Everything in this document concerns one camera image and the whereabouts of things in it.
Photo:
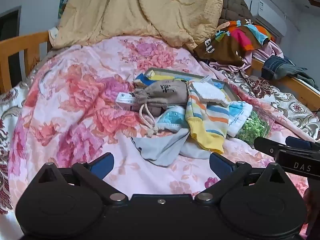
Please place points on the brown colourful striped sweater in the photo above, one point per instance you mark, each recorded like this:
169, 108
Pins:
225, 47

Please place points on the blue jeans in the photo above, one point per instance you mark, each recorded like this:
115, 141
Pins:
277, 66

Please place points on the blue white wipes packet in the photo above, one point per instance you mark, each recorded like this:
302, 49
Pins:
172, 120

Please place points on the dark door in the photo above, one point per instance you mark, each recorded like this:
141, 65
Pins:
10, 25

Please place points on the striped sock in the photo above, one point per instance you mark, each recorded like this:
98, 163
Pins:
205, 130

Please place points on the brown quilted jacket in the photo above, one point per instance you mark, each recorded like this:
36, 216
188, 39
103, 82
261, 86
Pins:
235, 5

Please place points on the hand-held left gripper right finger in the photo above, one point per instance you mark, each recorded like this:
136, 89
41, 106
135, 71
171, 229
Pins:
221, 166

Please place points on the yellow quilt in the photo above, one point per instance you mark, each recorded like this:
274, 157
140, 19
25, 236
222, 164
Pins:
125, 12

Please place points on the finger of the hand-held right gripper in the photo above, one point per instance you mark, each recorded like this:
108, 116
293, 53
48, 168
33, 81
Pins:
300, 143
266, 145

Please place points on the white fluffy cloth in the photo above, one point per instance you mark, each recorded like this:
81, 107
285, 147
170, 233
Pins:
208, 92

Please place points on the white air conditioner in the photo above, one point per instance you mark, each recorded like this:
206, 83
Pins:
268, 15

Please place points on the small white box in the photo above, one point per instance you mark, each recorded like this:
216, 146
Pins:
125, 101

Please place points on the person's right forearm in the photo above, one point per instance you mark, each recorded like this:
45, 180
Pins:
313, 210

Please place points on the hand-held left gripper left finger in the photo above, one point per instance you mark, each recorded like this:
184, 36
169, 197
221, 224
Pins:
101, 166

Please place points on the pink floral bedsheet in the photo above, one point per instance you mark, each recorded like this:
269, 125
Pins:
75, 130

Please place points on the wooden bed frame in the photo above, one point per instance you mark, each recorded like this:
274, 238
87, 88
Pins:
22, 42

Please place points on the grey tray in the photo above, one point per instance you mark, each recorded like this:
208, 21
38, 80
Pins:
165, 77

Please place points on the grey face mask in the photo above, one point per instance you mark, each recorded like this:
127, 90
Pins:
160, 148

